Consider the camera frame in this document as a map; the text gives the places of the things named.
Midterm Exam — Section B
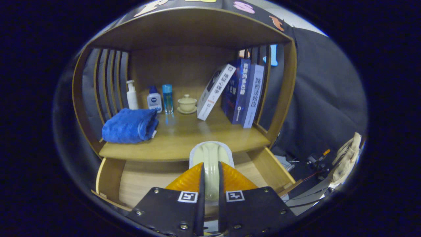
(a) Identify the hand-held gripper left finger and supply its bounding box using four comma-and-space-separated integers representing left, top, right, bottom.
127, 162, 206, 237

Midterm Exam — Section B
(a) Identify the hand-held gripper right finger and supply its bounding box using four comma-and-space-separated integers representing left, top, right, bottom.
218, 161, 298, 237

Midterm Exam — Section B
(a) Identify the wooden drawer with black knob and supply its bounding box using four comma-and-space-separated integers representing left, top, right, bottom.
95, 146, 303, 221

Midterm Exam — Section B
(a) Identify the cream handled white brush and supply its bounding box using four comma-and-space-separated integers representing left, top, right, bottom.
189, 141, 235, 202

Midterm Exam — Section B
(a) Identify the wooden countertop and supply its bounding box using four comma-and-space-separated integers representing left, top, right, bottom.
99, 107, 271, 162

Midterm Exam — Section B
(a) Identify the wooden cabinet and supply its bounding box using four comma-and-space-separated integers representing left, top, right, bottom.
72, 7, 298, 162

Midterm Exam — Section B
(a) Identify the black device with orange tip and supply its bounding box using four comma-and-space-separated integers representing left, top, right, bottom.
306, 149, 331, 173

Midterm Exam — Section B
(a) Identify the blue rolled towel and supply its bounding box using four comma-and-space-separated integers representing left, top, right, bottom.
102, 108, 160, 144

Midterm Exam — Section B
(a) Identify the beige hanging cloth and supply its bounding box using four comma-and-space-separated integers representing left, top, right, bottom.
329, 132, 362, 185

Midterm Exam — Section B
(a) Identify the cream lidded teacup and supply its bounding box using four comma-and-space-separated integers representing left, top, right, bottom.
177, 94, 198, 115

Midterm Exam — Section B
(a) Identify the white lotion bottle blue cap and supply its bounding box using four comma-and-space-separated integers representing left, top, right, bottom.
147, 86, 163, 114

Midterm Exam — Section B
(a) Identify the clear blue bottle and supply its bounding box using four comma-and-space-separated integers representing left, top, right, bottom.
162, 84, 174, 114

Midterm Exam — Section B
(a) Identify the white pump bottle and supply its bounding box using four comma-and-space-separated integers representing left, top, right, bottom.
126, 80, 139, 110

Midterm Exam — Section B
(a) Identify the light blue book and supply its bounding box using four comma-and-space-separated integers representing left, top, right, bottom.
242, 64, 265, 129

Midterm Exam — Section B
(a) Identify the dark blue book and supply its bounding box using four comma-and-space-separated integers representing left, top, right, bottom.
221, 59, 251, 125

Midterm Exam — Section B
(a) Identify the white book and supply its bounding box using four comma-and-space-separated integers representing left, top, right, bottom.
197, 64, 237, 121

